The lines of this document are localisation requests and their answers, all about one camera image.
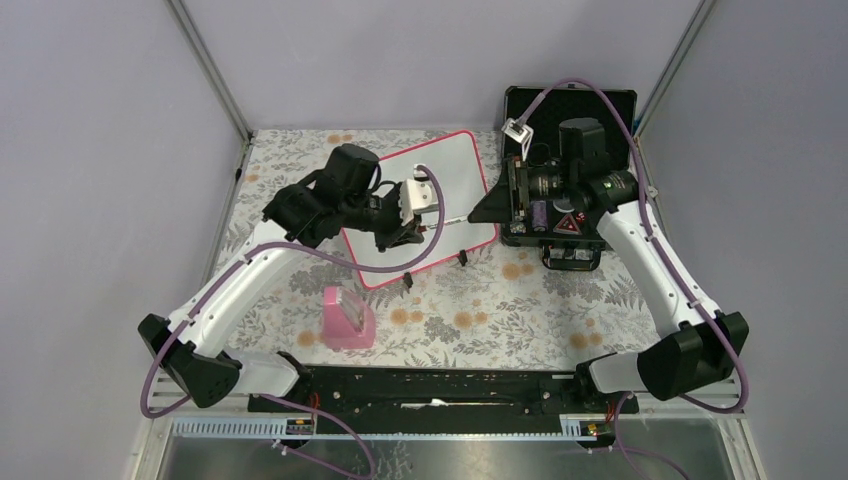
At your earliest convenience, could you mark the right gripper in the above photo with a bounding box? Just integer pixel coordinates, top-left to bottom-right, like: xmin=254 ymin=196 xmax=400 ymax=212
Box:
xmin=467 ymin=155 xmax=577 ymax=223

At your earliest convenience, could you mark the red whiteboard marker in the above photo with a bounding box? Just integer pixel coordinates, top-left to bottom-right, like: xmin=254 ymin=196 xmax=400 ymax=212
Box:
xmin=418 ymin=216 xmax=467 ymax=232

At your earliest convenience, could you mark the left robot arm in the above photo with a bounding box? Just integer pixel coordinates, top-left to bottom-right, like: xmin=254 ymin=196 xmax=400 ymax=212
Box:
xmin=138 ymin=143 xmax=446 ymax=418

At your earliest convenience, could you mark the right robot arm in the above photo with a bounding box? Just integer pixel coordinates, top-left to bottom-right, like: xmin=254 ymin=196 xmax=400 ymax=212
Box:
xmin=469 ymin=118 xmax=750 ymax=412

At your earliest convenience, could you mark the black poker chip case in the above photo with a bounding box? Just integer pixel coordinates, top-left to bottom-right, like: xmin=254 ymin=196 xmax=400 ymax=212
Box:
xmin=499 ymin=84 xmax=637 ymax=271

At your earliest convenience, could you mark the floral tablecloth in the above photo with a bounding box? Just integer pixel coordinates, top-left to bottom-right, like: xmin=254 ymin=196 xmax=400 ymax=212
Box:
xmin=216 ymin=130 xmax=658 ymax=370

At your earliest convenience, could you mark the pink eraser holder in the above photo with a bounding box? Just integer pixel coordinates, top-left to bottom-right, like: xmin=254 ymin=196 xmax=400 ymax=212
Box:
xmin=322 ymin=286 xmax=376 ymax=350

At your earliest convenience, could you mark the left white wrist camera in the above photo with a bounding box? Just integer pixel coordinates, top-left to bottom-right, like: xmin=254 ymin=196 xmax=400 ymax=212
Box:
xmin=399 ymin=179 xmax=439 ymax=218

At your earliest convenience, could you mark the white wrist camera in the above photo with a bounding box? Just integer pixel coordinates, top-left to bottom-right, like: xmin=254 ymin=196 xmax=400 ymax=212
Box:
xmin=501 ymin=118 xmax=534 ymax=161
xmin=399 ymin=179 xmax=439 ymax=218

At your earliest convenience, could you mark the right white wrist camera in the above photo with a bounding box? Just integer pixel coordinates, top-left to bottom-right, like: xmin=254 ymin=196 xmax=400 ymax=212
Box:
xmin=501 ymin=118 xmax=534 ymax=161

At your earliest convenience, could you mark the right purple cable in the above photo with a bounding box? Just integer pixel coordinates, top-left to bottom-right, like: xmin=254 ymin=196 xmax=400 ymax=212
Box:
xmin=519 ymin=78 xmax=751 ymax=480

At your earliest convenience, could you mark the purple cable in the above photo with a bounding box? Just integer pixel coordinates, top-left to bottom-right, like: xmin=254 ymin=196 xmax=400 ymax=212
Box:
xmin=519 ymin=78 xmax=751 ymax=480
xmin=139 ymin=165 xmax=446 ymax=480

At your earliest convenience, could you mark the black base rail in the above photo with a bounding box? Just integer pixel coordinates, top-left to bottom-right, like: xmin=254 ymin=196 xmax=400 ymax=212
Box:
xmin=285 ymin=365 xmax=639 ymax=428

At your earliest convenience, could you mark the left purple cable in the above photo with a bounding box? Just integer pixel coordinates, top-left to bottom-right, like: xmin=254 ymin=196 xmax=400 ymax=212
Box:
xmin=139 ymin=165 xmax=446 ymax=480

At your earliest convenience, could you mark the white slotted cable duct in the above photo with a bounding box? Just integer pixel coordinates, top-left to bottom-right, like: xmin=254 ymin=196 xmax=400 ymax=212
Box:
xmin=171 ymin=415 xmax=597 ymax=442

